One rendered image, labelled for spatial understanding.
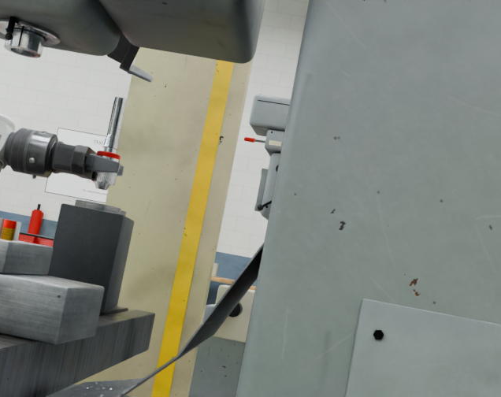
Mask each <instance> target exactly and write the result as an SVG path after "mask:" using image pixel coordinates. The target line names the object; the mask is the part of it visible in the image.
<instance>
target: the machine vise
mask: <svg viewBox="0 0 501 397"><path fill-rule="evenodd" d="M53 250H54V249H53V247H49V246H45V245H40V244H36V243H27V242H21V241H15V240H13V241H10V240H5V239H0V333H1V334H5V335H8V336H15V337H20V338H24V339H30V340H34V341H39V342H43V343H49V344H53V345H56V344H59V343H66V342H70V341H74V340H78V339H85V338H88V337H92V336H95V333H96V328H97V325H98V318H99V314H100V309H101V305H102V298H103V294H104V291H105V289H104V287H103V286H99V285H95V284H87V283H83V282H79V281H74V280H67V279H63V278H59V277H55V276H47V274H48V272H49V268H50V262H51V258H52V253H53Z"/></svg>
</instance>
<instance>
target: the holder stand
mask: <svg viewBox="0 0 501 397"><path fill-rule="evenodd" d="M125 215H126V212H125V211H123V210H121V208H118V207H115V206H108V205H104V204H100V203H96V202H88V201H83V200H76V202H75V205H69V204H65V203H62V204H61V208H60V213H59V217H58V223H57V227H56V232H55V235H54V242H53V246H52V247H53V249H54V250H53V253H52V258H51V262H50V268H49V272H48V274H47V276H55V277H59V278H63V279H67V280H74V281H79V282H83V283H87V284H95V285H99V286H103V287H104V289H105V291H104V294H103V298H102V305H101V309H100V312H102V313H103V312H105V311H107V310H109V309H111V308H113V307H115V306H116V305H117V304H118V299H119V295H120V292H121V285H122V280H123V276H124V269H125V265H126V261H127V256H128V249H129V245H130V241H131V237H132V230H133V226H134V221H133V220H131V219H130V218H128V217H126V216H125Z"/></svg>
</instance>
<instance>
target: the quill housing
mask: <svg viewBox="0 0 501 397"><path fill-rule="evenodd" d="M9 17H16V19H17V20H23V21H27V22H30V23H33V24H37V25H39V26H42V27H44V28H47V29H50V30H51V31H53V32H55V33H56V34H58V35H59V36H60V38H61V39H60V43H59V44H57V45H53V46H46V45H43V47H47V48H52V49H57V50H66V51H71V52H76V53H81V54H90V55H94V56H105V55H107V54H110V53H111V52H113V51H114V49H115V48H116V47H117V44H118V42H119V39H120V35H121V30H120V29H119V28H118V26H117V25H116V23H115V22H114V21H113V19H112V17H111V16H110V15H109V14H108V13H107V11H106V10H105V8H104V7H103V5H102V4H101V2H100V1H99V0H0V18H9ZM0 39H4V40H6V38H5V34H2V33H1V32H0Z"/></svg>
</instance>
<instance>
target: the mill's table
mask: <svg viewBox="0 0 501 397"><path fill-rule="evenodd" d="M154 317H155V313H151V312H146V311H142V310H129V311H128V308H127V307H123V306H115V307H113V308H111V309H109V310H107V311H105V312H103V313H102V312H100V314H99V318H98V325H97V328H96V333H95V336H92V337H88V338H85V339H78V340H74V341H70V342H66V343H59V344H56V345H53V344H49V343H43V342H39V341H34V340H30V339H24V338H20V337H15V336H8V335H5V334H1V333H0V397H47V396H48V395H51V394H54V393H55V392H57V391H60V390H62V389H64V388H67V387H68V386H70V385H73V384H75V383H77V382H79V381H82V380H84V379H86V378H88V377H91V376H93V375H95V374H96V373H100V372H101V371H103V370H105V369H108V368H110V367H112V366H114V365H116V364H119V363H121V362H123V361H125V360H127V359H130V358H132V357H134V356H136V355H138V354H141V353H143V352H144V351H147V350H148V349H149V345H150V337H151V333H152V328H153V324H154Z"/></svg>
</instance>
